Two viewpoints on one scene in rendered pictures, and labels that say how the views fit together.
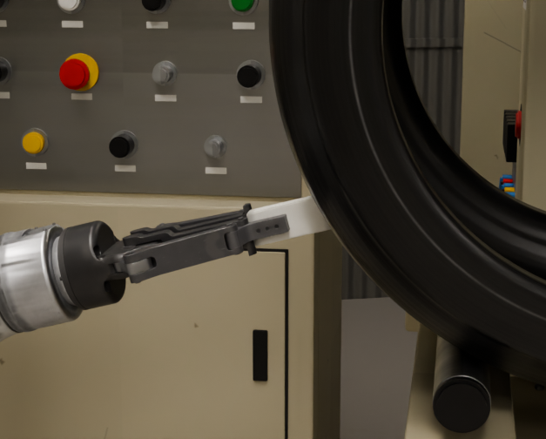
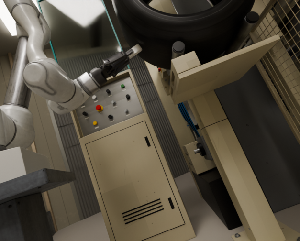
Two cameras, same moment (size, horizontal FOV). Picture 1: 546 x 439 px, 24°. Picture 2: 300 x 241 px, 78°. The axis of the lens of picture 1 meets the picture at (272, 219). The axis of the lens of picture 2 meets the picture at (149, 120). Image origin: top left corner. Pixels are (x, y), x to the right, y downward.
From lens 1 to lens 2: 77 cm
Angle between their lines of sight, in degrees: 24
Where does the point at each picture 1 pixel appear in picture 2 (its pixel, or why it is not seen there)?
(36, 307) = (88, 82)
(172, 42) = (113, 97)
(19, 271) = (83, 76)
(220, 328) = (138, 139)
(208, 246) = (118, 55)
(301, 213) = (135, 48)
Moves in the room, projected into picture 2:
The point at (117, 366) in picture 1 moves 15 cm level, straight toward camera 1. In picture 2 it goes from (122, 155) to (123, 153)
